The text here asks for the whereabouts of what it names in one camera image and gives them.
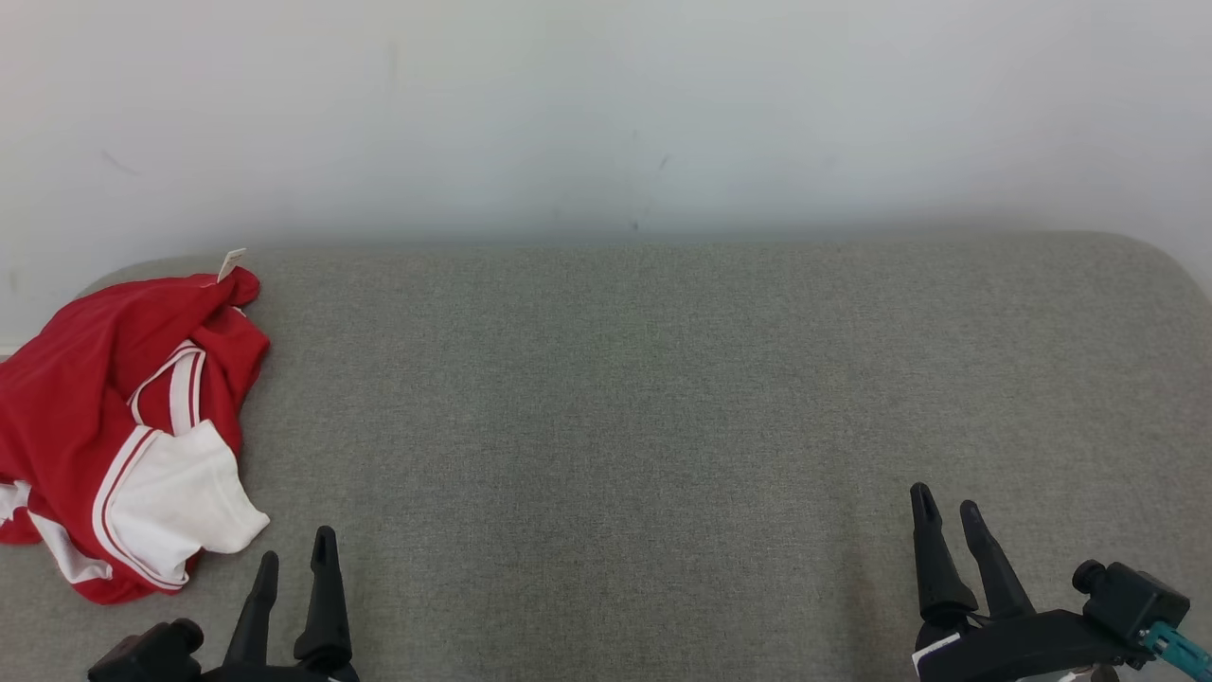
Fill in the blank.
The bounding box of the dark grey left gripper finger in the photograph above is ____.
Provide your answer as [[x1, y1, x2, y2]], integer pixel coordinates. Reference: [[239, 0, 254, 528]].
[[294, 527, 354, 670], [223, 551, 280, 669]]

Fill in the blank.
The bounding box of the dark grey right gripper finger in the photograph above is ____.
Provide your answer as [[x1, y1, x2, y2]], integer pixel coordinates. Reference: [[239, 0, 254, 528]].
[[911, 483, 979, 628], [960, 500, 1037, 622]]

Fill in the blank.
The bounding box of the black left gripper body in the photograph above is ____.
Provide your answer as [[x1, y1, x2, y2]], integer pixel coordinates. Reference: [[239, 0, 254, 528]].
[[194, 663, 361, 682]]

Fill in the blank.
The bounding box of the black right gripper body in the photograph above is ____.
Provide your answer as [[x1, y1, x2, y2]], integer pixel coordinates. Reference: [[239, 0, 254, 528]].
[[912, 609, 1152, 682]]

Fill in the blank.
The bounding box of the teal cable connector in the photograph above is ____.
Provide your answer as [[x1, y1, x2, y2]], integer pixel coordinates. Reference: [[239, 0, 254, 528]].
[[1141, 620, 1212, 678]]

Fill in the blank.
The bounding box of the red basketball jersey white trim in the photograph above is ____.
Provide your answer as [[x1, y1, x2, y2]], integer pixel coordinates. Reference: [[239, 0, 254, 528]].
[[0, 248, 273, 593]]

